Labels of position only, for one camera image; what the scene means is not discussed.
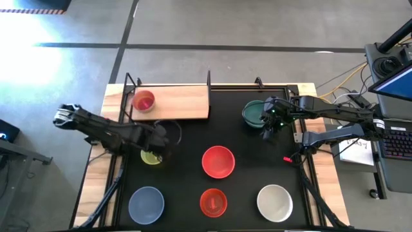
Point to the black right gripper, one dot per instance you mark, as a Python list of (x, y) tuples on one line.
[(277, 112)]

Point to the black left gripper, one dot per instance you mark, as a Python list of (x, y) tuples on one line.
[(154, 138)]

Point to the small yellow translucent bowl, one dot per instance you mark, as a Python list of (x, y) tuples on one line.
[(148, 158)]

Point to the large green bowl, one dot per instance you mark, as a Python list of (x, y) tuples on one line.
[(251, 114)]

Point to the large blue-grey bowl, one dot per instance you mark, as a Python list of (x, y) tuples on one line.
[(146, 205)]

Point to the small pink translucent bowl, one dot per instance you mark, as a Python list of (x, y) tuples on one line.
[(143, 101)]

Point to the large red bowl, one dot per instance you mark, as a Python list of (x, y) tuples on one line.
[(218, 162)]

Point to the large white bowl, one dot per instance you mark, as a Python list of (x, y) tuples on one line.
[(274, 203)]

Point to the small orange translucent bowl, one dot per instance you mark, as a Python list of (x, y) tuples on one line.
[(213, 203)]

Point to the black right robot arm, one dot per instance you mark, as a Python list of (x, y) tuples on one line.
[(338, 112)]

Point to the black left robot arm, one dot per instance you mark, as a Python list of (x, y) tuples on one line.
[(96, 127)]

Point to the wooden shelf board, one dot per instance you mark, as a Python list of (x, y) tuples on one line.
[(180, 103)]

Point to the small red tag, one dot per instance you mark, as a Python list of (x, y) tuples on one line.
[(287, 159)]

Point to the black table mat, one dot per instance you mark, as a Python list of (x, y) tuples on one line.
[(225, 129)]

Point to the white paper sheet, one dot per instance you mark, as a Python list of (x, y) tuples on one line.
[(357, 154)]

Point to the black power strip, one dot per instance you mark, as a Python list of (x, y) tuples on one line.
[(359, 99)]

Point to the black caster wheel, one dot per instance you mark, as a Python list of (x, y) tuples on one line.
[(374, 193)]

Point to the black keyboard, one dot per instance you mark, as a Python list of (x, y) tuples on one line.
[(397, 145)]

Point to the monitor with blue screen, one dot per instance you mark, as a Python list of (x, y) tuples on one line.
[(396, 85)]

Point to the black round device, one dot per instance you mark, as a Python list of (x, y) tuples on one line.
[(387, 66)]

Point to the grey equipment cart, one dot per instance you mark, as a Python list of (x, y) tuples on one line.
[(399, 174)]

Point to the grey metal stand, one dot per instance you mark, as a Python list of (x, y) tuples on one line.
[(19, 154)]

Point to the black device with light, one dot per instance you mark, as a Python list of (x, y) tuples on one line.
[(8, 130)]

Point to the black pole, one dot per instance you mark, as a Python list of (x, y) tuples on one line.
[(396, 37)]

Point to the dark floor mat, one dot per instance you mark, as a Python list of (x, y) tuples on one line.
[(51, 4)]

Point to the striped hazard tape strip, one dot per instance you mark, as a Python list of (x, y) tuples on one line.
[(32, 11)]

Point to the black frame clamp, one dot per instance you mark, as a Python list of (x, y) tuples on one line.
[(139, 81), (259, 82)]

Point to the black table frame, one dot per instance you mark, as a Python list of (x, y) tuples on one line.
[(231, 87)]

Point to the black diagonal frame strut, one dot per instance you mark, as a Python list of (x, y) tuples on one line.
[(318, 199), (106, 199)]

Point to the black metal shelf frame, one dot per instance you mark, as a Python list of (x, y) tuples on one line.
[(209, 80)]

